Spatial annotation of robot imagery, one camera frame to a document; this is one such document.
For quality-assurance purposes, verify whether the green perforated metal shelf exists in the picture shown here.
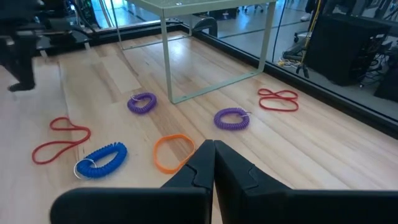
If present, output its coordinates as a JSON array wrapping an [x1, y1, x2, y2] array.
[[108, 0, 278, 105]]

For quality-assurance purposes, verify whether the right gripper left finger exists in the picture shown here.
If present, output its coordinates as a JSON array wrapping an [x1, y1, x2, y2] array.
[[49, 139, 216, 224]]

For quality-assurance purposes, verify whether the blue coil wrist band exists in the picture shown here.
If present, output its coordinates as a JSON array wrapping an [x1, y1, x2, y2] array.
[[73, 141, 129, 180]]

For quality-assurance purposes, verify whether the red rubber band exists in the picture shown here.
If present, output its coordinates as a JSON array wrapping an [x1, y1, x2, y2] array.
[[30, 116, 92, 166], [257, 88, 300, 113]]

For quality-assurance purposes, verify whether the purple coil wrist band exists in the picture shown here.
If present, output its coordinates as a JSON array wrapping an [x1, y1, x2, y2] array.
[[213, 107, 252, 131], [126, 91, 158, 115]]

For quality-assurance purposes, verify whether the black rounded panel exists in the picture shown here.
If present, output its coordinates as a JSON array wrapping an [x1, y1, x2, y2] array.
[[192, 17, 219, 37]]

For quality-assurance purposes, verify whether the black equipment cabinet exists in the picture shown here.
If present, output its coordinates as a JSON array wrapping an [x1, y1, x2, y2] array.
[[305, 14, 393, 87]]

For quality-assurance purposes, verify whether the orange rubber band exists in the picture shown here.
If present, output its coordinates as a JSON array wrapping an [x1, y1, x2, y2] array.
[[152, 133, 197, 175]]

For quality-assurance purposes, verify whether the white yellow cable bundle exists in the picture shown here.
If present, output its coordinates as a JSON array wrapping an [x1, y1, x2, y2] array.
[[276, 55, 299, 68]]

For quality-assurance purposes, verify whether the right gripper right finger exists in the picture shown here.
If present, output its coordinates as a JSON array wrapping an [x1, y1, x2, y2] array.
[[214, 140, 398, 224]]

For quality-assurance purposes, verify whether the thin black cable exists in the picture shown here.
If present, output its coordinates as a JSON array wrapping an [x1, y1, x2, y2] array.
[[271, 0, 287, 63]]

